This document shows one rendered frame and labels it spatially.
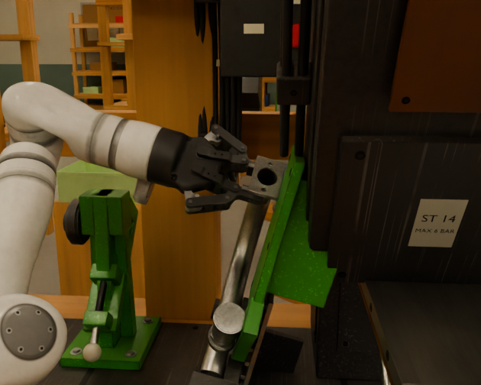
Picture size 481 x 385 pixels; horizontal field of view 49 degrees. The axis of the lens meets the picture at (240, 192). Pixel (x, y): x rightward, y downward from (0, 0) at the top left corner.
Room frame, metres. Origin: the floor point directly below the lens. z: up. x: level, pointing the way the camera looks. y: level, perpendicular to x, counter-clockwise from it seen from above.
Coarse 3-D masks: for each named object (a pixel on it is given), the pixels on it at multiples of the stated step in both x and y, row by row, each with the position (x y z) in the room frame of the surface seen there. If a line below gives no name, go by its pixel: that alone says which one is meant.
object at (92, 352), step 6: (96, 330) 0.73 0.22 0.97; (96, 336) 0.73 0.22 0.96; (90, 342) 0.72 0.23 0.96; (96, 342) 0.72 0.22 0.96; (84, 348) 0.71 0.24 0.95; (90, 348) 0.71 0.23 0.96; (96, 348) 0.71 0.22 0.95; (84, 354) 0.70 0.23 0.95; (90, 354) 0.70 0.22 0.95; (96, 354) 0.70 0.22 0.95; (90, 360) 0.70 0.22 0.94; (96, 360) 0.71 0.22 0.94
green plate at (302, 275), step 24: (288, 168) 0.62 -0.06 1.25; (288, 192) 0.55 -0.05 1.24; (288, 216) 0.55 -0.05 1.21; (288, 240) 0.56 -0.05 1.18; (264, 264) 0.55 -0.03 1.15; (288, 264) 0.56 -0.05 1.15; (312, 264) 0.56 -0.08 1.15; (264, 288) 0.55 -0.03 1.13; (288, 288) 0.56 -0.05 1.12; (312, 288) 0.56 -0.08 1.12
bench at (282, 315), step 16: (64, 304) 1.01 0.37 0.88; (80, 304) 1.01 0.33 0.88; (144, 304) 1.01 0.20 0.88; (288, 304) 1.01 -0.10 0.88; (304, 304) 1.01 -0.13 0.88; (176, 320) 0.94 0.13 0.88; (192, 320) 0.94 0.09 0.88; (272, 320) 0.94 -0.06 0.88; (288, 320) 0.94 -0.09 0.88; (304, 320) 0.94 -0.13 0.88
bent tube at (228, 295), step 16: (256, 160) 0.67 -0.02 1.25; (272, 160) 0.68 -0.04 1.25; (256, 176) 0.66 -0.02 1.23; (272, 176) 0.68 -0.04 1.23; (256, 192) 0.64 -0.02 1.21; (272, 192) 0.65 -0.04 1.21; (256, 208) 0.70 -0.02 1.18; (256, 224) 0.72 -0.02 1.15; (240, 240) 0.72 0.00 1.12; (256, 240) 0.73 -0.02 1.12; (240, 256) 0.71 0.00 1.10; (240, 272) 0.70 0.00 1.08; (224, 288) 0.68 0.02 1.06; (240, 288) 0.68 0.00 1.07; (240, 304) 0.67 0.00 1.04; (208, 352) 0.61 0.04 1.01; (208, 368) 0.59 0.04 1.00
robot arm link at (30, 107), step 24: (24, 96) 0.67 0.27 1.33; (48, 96) 0.68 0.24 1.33; (72, 96) 0.70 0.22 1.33; (24, 120) 0.66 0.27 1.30; (48, 120) 0.66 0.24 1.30; (72, 120) 0.67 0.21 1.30; (96, 120) 0.68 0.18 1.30; (120, 120) 0.69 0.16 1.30; (72, 144) 0.67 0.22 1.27; (96, 144) 0.66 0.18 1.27
